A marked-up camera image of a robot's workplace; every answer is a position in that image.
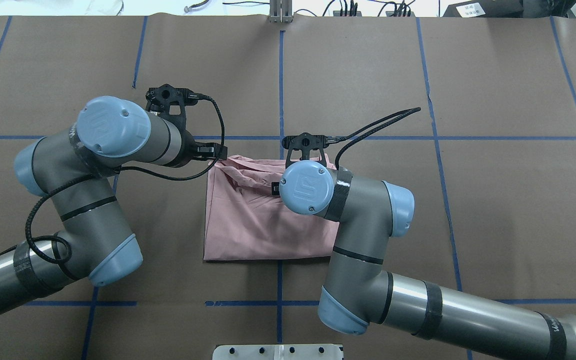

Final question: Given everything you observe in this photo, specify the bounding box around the pink Snoopy t-shirt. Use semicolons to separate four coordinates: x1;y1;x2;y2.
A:
203;155;339;261

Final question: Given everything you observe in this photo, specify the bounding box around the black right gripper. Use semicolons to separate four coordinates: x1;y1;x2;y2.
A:
271;182;281;196

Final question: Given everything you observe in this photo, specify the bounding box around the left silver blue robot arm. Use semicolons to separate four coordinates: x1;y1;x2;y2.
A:
0;88;227;315

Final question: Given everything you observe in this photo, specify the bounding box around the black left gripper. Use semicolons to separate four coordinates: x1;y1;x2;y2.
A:
183;131;229;166

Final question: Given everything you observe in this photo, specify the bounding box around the black box with label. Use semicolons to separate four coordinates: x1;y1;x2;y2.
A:
441;0;524;18

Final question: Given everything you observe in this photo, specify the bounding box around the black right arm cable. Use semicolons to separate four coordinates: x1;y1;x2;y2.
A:
325;106;422;168

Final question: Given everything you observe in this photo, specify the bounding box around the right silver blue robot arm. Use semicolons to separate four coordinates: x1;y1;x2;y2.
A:
273;159;576;360

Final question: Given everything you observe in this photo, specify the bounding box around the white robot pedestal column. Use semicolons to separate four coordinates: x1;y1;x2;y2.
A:
212;343;345;360

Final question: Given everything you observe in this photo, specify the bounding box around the aluminium frame post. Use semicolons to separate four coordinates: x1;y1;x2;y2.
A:
267;0;294;24

